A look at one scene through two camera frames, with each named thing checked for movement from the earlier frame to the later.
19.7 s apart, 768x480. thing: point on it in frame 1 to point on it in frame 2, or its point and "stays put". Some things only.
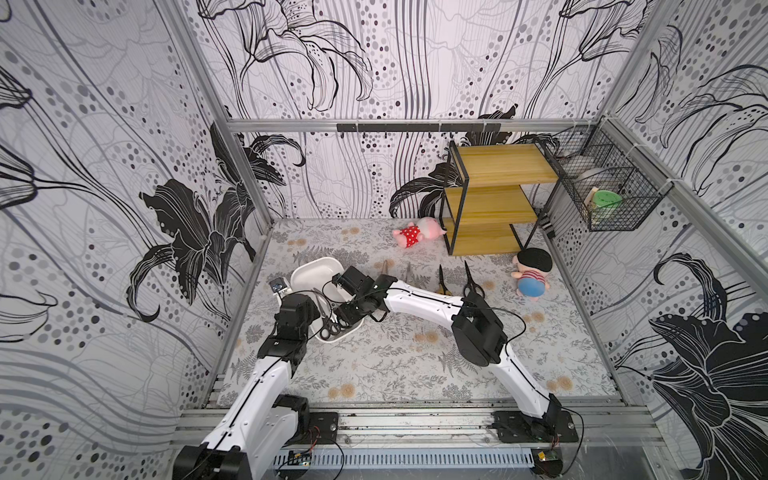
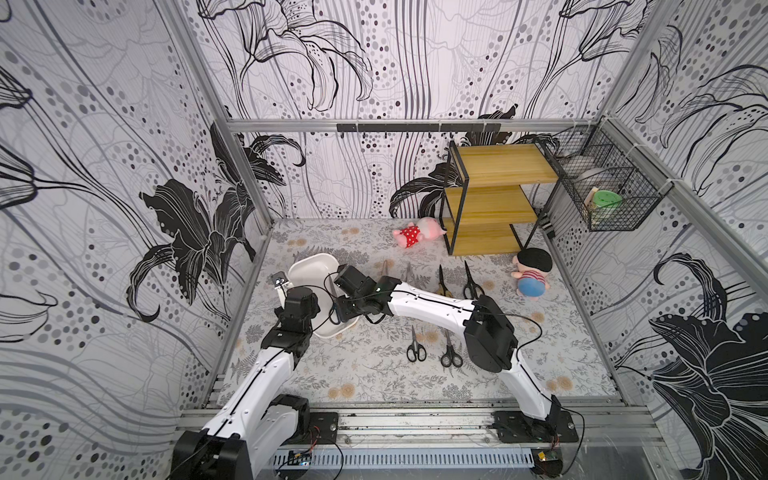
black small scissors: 330,328 to 415,350
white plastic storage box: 314,275 stays put
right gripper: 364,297 stays put
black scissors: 471,286 stays put
